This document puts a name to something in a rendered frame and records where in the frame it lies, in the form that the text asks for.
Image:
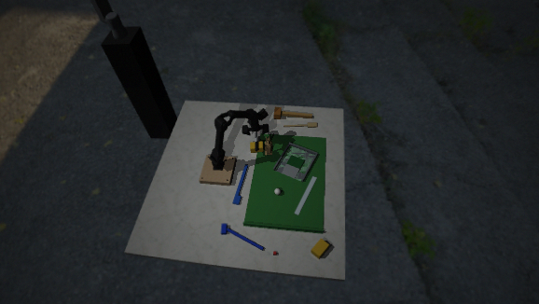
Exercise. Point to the brown wooden mallet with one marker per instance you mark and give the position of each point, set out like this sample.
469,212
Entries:
278,113

